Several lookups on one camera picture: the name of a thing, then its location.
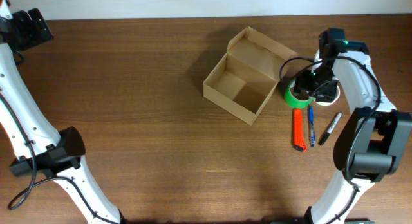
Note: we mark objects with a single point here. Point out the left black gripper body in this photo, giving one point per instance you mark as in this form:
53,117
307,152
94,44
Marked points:
26,34

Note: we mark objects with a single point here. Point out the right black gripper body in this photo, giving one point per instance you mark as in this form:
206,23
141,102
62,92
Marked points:
321,84

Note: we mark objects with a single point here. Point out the white tape roll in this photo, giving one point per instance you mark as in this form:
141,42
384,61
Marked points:
337,95

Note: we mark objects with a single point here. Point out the green tape roll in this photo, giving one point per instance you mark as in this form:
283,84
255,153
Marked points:
293,101

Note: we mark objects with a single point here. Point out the brown cardboard box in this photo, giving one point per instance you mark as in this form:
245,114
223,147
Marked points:
246,76

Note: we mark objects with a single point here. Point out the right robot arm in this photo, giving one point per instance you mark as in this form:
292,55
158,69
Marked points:
372,142

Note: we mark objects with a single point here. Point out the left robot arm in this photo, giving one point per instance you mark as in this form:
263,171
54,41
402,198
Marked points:
40,150

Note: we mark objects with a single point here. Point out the black permanent marker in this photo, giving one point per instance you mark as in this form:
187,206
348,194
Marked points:
329,129

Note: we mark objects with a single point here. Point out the blue ballpoint pen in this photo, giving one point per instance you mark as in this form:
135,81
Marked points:
311,126

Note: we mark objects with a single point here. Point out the orange utility knife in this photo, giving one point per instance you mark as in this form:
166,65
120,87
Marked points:
298,136

